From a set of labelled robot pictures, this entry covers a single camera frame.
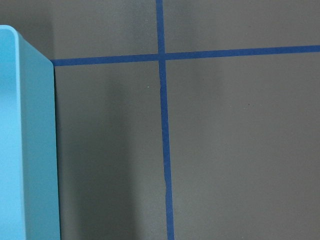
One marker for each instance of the light blue plastic bin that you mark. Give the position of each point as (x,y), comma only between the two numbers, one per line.
(29,198)

